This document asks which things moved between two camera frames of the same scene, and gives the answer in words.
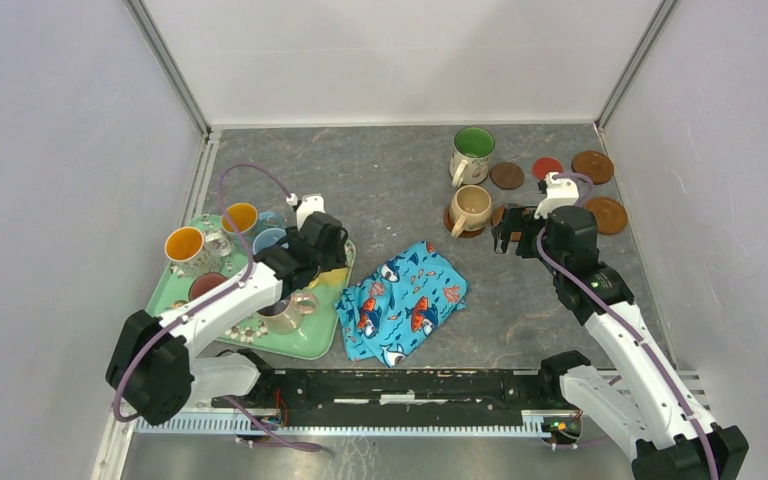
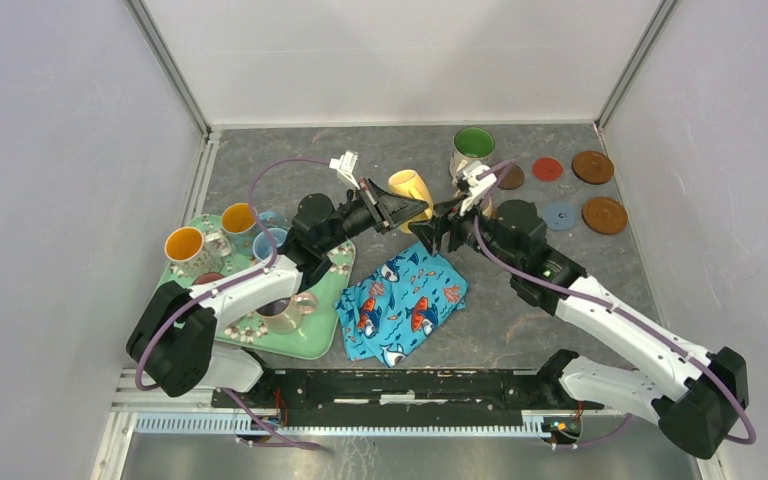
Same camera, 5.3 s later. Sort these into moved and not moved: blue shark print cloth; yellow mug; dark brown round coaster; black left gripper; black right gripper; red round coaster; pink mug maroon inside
Moved: yellow mug; black right gripper; black left gripper
Not moved: red round coaster; blue shark print cloth; dark brown round coaster; pink mug maroon inside
